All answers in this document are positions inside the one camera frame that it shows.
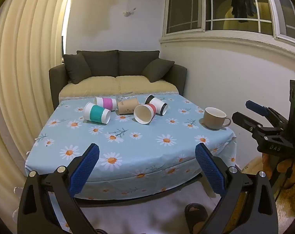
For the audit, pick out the white cup with teal sleeve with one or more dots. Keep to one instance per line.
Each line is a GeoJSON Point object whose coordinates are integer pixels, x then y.
{"type": "Point", "coordinates": [96, 113]}

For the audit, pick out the white framed window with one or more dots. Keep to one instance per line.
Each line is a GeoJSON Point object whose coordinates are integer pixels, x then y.
{"type": "Point", "coordinates": [210, 7]}

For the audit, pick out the dark hanging clothes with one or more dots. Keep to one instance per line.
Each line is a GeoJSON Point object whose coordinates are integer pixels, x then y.
{"type": "Point", "coordinates": [242, 7]}

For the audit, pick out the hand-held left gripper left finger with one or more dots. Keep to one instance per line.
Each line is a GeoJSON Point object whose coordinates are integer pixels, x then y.
{"type": "Point", "coordinates": [85, 169]}

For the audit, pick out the yellow sofa blanket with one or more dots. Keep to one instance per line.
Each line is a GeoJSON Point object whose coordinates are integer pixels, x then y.
{"type": "Point", "coordinates": [113, 85]}

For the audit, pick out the white cup with black sleeve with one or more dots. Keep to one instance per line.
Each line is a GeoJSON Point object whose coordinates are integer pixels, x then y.
{"type": "Point", "coordinates": [158, 106]}

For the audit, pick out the white cup with red sleeve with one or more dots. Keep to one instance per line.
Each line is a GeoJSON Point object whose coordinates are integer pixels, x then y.
{"type": "Point", "coordinates": [143, 114]}

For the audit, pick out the dark grey back cushion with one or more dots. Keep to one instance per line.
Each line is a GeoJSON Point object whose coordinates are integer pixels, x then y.
{"type": "Point", "coordinates": [135, 63]}
{"type": "Point", "coordinates": [101, 63]}

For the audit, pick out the person's right hand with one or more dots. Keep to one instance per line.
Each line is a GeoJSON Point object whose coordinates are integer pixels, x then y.
{"type": "Point", "coordinates": [287, 173]}

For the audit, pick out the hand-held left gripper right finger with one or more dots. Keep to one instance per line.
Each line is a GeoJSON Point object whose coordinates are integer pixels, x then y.
{"type": "Point", "coordinates": [209, 169]}

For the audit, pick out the blue daisy tablecloth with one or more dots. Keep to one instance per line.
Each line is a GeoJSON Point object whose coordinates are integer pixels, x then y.
{"type": "Point", "coordinates": [142, 148]}

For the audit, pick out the cream curtain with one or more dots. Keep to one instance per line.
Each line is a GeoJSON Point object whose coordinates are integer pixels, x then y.
{"type": "Point", "coordinates": [23, 78]}

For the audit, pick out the beige ceramic mug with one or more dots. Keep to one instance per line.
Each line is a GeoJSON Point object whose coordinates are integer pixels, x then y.
{"type": "Point", "coordinates": [212, 120]}

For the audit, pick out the white cup with pink sleeve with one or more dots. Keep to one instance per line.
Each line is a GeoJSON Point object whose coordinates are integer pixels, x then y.
{"type": "Point", "coordinates": [108, 102]}

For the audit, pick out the brown paper cup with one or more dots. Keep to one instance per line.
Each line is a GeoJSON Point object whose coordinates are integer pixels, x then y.
{"type": "Point", "coordinates": [128, 106]}

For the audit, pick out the clear plastic wrapper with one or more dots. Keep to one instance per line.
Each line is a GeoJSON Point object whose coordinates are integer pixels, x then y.
{"type": "Point", "coordinates": [126, 96]}

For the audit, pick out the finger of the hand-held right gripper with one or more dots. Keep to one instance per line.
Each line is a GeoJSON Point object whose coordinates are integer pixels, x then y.
{"type": "Point", "coordinates": [257, 107]}
{"type": "Point", "coordinates": [243, 121]}

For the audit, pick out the dark grey throw pillow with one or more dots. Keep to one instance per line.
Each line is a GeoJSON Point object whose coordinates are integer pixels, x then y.
{"type": "Point", "coordinates": [76, 68]}
{"type": "Point", "coordinates": [158, 69]}

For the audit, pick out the black slipper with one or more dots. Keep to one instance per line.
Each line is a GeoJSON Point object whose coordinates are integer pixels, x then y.
{"type": "Point", "coordinates": [196, 217]}

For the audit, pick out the dark grey sofa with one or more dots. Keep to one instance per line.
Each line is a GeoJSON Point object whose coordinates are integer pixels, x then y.
{"type": "Point", "coordinates": [56, 78]}

